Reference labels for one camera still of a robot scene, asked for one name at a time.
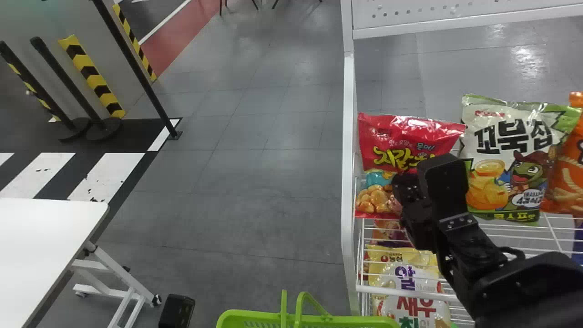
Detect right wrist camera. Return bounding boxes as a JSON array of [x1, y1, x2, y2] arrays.
[[416, 154, 470, 220]]

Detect white wire rack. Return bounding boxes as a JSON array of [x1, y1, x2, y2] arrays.
[[340, 0, 583, 328]]

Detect black cable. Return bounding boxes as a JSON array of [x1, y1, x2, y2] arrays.
[[499, 246, 527, 263]]

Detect green basket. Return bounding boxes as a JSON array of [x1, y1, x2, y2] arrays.
[[215, 289, 402, 328]]

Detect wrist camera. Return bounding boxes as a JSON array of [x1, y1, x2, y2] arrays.
[[416, 154, 470, 220], [158, 294, 196, 328]]

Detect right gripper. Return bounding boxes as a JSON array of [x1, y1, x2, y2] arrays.
[[391, 172, 440, 252]]

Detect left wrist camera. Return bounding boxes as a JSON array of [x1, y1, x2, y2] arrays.
[[158, 294, 196, 328]]

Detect white green snack packet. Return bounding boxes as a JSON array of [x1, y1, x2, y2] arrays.
[[457, 93, 582, 226]]

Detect orange snack packet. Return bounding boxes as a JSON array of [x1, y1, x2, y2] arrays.
[[540, 91, 583, 217]]

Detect yellow snack packet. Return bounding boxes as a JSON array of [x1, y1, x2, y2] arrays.
[[364, 245, 440, 297]]

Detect white red snack packet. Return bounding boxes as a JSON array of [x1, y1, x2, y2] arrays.
[[371, 292, 452, 328]]

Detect white side table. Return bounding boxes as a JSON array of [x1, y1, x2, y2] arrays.
[[0, 197, 163, 328]]

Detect yellow black striped post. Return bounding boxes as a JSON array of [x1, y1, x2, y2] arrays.
[[58, 35, 127, 120], [112, 3, 158, 83]]

